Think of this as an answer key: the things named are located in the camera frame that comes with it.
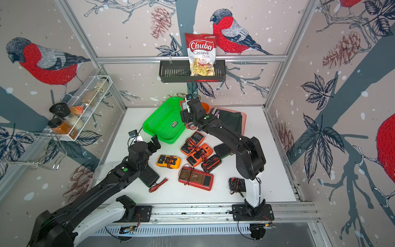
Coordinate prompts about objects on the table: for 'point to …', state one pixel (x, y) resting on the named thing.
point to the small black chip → (174, 124)
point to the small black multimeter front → (236, 184)
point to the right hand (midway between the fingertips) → (186, 110)
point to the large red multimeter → (196, 178)
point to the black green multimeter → (148, 177)
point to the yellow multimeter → (174, 162)
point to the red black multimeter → (184, 113)
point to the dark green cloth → (232, 120)
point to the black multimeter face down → (222, 150)
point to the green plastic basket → (166, 121)
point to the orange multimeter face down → (199, 155)
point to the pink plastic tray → (244, 117)
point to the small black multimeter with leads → (210, 163)
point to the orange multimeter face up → (192, 143)
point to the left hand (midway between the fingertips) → (152, 135)
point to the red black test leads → (157, 185)
